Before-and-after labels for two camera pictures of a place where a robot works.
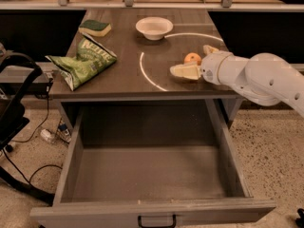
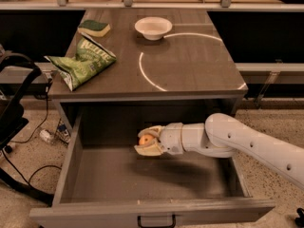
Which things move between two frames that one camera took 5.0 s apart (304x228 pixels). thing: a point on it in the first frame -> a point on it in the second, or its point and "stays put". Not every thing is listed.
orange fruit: (193, 57) -> (145, 140)
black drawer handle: (141, 225) stays put
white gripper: (211, 66) -> (171, 138)
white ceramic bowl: (154, 28) stays put
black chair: (13, 122) stays put
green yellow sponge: (94, 28) stays put
